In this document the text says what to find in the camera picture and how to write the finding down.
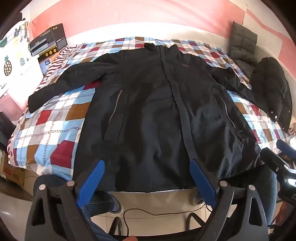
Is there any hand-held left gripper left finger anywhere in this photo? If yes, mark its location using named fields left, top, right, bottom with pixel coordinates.
left=25, top=160, right=105, bottom=241

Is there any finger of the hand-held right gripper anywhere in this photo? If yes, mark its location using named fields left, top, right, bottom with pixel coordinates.
left=276, top=139, right=296, bottom=161
left=260, top=147, right=291, bottom=178

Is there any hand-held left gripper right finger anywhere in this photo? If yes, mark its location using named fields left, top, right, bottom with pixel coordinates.
left=189, top=159, right=270, bottom=241

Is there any black zip jacket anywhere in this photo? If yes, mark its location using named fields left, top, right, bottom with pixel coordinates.
left=28, top=43, right=276, bottom=193

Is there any person's right leg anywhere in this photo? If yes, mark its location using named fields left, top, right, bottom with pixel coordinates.
left=194, top=164, right=278, bottom=232

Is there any black puffer jacket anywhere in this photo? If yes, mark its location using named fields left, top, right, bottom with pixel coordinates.
left=250, top=57, right=293, bottom=133

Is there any checkered bed blanket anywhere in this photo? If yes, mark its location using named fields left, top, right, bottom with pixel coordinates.
left=6, top=37, right=292, bottom=181

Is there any brown cardboard box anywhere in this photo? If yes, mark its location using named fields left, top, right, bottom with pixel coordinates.
left=0, top=150, right=36, bottom=189

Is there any dark furniture edge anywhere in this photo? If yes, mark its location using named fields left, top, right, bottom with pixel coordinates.
left=0, top=112, right=17, bottom=150

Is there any grey puffer jacket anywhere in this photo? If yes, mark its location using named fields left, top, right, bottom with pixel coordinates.
left=228, top=21, right=258, bottom=71

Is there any blue and white box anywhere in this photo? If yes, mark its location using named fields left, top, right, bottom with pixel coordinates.
left=38, top=55, right=59, bottom=77

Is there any pineapple printed white cloth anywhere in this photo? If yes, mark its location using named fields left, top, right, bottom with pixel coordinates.
left=0, top=20, right=45, bottom=99

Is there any black cardboard box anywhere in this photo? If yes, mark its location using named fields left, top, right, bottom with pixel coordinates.
left=30, top=23, right=68, bottom=57

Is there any black cable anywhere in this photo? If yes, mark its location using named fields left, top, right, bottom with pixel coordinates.
left=123, top=202, right=210, bottom=233

